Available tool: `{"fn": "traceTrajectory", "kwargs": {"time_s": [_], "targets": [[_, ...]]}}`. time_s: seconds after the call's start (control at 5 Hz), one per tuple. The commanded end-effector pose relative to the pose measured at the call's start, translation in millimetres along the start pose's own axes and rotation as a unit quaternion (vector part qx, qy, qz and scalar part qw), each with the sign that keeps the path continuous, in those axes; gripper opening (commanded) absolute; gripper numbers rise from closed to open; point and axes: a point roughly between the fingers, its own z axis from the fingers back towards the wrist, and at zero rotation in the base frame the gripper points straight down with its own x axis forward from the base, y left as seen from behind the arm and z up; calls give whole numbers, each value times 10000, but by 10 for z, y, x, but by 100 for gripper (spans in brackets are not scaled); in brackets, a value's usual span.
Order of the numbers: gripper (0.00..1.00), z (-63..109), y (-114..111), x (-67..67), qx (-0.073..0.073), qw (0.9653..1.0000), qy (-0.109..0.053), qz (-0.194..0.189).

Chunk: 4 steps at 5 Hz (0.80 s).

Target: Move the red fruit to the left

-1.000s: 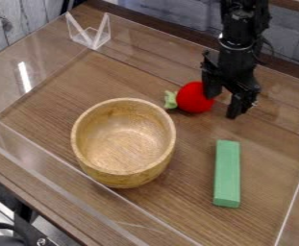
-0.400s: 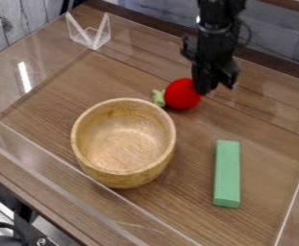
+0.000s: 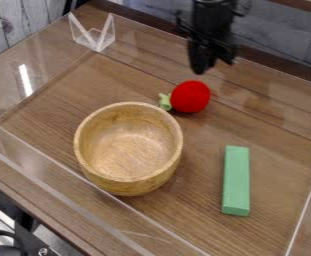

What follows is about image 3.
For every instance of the wooden bowl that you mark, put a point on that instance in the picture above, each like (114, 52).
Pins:
(129, 145)

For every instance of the clear acrylic tray walls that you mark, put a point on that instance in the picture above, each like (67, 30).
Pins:
(94, 59)

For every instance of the red plush fruit green stem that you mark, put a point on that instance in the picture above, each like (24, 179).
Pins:
(189, 98)

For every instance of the green rectangular block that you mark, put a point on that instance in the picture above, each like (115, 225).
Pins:
(235, 194)

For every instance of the black metal table bracket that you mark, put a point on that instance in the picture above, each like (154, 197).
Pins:
(34, 246)

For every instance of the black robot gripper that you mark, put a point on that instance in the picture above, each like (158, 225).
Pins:
(205, 24)

